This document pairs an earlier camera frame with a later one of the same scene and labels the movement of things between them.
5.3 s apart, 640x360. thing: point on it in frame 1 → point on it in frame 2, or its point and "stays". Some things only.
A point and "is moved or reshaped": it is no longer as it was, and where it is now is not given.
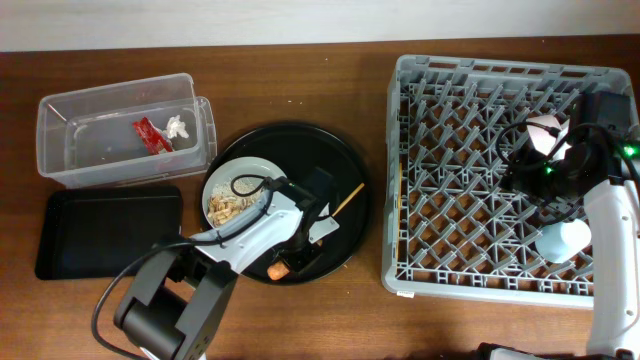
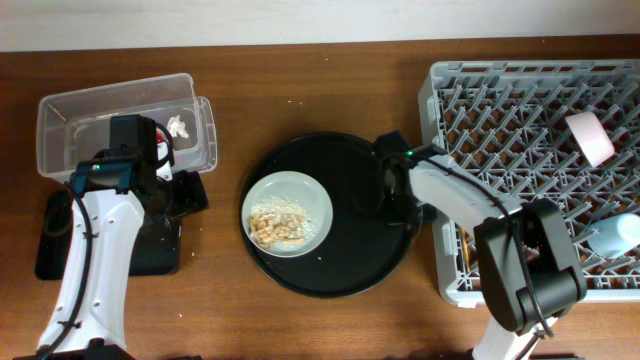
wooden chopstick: x=349 y=198 → x=465 y=248
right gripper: x=522 y=167 → x=384 y=215
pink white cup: x=542 y=138 is moved or reshaped
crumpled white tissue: x=175 y=126 stays
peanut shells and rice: x=231 y=196 is moved or reshaped
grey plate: x=236 y=190 is moved or reshaped
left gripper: x=297 y=264 → x=193 y=194
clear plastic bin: x=86 y=137 stays
